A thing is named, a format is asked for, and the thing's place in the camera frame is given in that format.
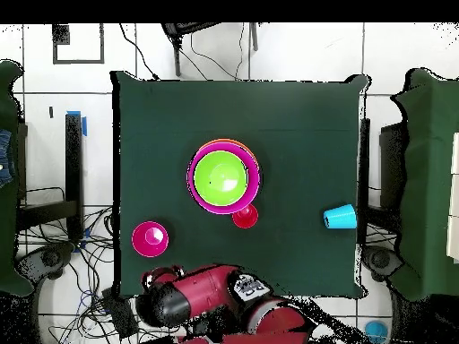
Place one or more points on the small pink-red bowl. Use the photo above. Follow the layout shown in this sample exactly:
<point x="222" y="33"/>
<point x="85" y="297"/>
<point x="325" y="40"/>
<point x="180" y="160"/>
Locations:
<point x="150" y="239"/>

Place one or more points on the large pink bowl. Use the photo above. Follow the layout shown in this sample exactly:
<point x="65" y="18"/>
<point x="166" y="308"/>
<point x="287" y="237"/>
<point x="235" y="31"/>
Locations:
<point x="252" y="186"/>

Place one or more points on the dark green tablecloth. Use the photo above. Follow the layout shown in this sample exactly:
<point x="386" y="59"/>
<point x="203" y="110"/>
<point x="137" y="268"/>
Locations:
<point x="304" y="143"/>

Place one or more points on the black swivel chair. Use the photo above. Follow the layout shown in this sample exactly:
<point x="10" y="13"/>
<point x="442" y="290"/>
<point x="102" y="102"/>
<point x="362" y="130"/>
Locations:
<point x="50" y="258"/>
<point x="380" y="259"/>

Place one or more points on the white box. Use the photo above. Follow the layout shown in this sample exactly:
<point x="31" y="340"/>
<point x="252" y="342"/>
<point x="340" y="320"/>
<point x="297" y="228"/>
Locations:
<point x="454" y="200"/>

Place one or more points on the red cup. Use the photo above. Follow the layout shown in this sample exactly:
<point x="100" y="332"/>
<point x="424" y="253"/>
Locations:
<point x="247" y="219"/>

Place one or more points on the blue cup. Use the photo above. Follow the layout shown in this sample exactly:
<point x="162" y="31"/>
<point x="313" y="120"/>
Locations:
<point x="340" y="216"/>

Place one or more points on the blue denim fabric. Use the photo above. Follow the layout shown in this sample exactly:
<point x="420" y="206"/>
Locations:
<point x="5" y="157"/>

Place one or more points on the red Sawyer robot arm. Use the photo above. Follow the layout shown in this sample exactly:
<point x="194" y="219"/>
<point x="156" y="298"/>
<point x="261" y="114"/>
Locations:
<point x="204" y="290"/>

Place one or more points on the green side table cloth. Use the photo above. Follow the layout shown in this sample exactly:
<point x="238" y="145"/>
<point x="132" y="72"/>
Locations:
<point x="7" y="233"/>
<point x="426" y="179"/>

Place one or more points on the blue tape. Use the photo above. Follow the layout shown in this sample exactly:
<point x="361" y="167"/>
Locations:
<point x="84" y="126"/>

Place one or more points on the black power strip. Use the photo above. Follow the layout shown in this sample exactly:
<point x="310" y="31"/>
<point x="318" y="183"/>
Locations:
<point x="120" y="315"/>

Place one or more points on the blue round object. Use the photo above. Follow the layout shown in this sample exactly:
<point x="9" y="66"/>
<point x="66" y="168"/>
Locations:
<point x="375" y="331"/>

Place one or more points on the green bowl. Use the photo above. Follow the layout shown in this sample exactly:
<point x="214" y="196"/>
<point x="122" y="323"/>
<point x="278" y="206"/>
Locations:
<point x="220" y="179"/>

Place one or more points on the black table frame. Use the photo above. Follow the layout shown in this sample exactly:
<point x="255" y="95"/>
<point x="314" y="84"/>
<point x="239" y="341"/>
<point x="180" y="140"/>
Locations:
<point x="73" y="161"/>

